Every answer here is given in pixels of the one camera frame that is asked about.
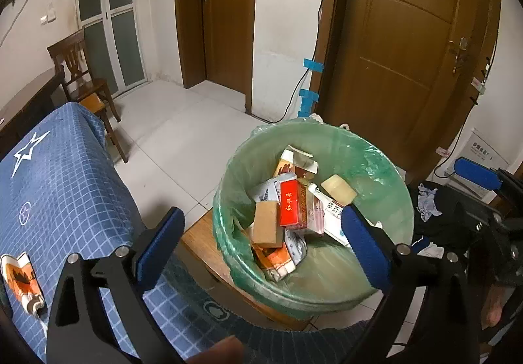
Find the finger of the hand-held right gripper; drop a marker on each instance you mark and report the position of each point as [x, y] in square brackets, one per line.
[478, 217]
[476, 174]

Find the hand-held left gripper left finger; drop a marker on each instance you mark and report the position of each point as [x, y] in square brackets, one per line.
[161, 243]

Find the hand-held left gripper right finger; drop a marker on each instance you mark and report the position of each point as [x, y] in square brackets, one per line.
[363, 245]

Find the beige rectangular block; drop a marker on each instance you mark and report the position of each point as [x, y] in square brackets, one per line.
[338, 188]

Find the bin with green bag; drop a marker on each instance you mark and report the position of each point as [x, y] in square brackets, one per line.
[367, 159]

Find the brown rectangular block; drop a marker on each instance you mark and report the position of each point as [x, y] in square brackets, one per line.
[267, 223]

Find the person's right hand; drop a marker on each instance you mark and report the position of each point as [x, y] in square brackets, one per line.
[493, 304]

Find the white printed carton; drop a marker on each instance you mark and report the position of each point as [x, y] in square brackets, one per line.
[486, 147]

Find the wooden stool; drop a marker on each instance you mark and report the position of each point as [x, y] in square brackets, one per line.
[200, 241]

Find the blue checked star tablecloth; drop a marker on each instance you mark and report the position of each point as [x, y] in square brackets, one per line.
[61, 184]

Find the brown panelled wooden door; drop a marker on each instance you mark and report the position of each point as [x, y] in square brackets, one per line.
[408, 61]

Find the blue tape strip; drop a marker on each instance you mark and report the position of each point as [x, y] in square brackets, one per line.
[308, 102]
[313, 65]

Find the dark wooden dining table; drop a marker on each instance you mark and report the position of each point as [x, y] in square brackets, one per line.
[28, 102]

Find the dark wooden chair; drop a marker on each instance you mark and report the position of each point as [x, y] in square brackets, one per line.
[71, 61]

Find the frosted glass double door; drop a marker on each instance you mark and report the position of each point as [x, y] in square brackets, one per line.
[122, 41]

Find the white light switch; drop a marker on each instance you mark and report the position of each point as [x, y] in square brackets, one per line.
[48, 16]

